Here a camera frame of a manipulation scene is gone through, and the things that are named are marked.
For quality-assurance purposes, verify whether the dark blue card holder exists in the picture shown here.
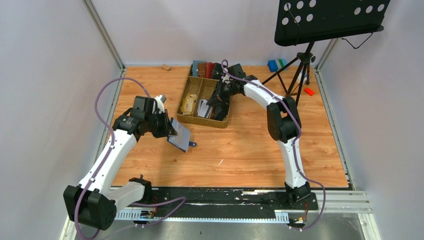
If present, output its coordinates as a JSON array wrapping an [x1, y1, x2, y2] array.
[[167, 117, 197, 153]]

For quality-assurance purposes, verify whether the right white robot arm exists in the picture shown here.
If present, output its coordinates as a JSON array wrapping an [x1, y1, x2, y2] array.
[[207, 60, 311, 204]]

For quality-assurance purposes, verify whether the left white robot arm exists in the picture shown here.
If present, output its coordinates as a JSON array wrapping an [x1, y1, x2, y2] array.
[[63, 95, 177, 230]]

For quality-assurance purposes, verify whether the black cards pile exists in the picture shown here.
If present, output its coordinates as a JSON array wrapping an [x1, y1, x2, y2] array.
[[212, 104, 230, 122]]

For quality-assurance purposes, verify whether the black card holder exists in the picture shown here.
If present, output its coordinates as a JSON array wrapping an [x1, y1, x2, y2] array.
[[211, 62, 224, 80]]

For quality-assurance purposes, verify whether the white cards pile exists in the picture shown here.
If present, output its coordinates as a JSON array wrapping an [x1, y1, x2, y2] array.
[[197, 99, 213, 119]]

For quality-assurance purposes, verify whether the red card holder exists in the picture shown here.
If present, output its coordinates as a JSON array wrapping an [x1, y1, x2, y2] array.
[[205, 62, 215, 79]]

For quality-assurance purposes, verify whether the gold cards pile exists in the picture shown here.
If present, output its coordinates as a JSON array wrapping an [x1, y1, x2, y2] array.
[[180, 93, 198, 116]]

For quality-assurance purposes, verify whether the brown card holder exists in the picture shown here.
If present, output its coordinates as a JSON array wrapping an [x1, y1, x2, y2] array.
[[197, 62, 207, 78]]

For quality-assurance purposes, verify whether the teal card holder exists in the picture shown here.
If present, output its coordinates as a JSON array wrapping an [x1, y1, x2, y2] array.
[[191, 60, 206, 77]]

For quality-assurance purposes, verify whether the woven wicker tray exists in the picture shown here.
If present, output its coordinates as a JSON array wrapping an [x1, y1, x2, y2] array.
[[176, 67, 230, 129]]

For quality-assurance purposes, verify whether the blue green block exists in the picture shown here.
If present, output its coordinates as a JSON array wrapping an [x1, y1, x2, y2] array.
[[267, 58, 288, 73]]

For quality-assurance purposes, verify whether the small wooden block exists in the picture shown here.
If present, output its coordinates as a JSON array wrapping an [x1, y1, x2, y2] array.
[[161, 64, 171, 71]]

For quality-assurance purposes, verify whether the red block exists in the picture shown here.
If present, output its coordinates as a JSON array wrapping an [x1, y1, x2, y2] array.
[[304, 87, 315, 96]]

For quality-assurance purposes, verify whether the black music stand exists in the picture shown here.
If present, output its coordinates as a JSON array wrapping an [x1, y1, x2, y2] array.
[[262, 0, 390, 99]]

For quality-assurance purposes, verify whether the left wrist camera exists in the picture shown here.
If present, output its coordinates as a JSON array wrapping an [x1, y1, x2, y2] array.
[[154, 94, 167, 114]]

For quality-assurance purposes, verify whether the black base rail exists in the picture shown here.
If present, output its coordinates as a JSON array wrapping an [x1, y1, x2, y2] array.
[[140, 187, 319, 215]]

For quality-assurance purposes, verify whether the white slotted cable duct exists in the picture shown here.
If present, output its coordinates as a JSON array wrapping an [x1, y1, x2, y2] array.
[[115, 205, 289, 224]]

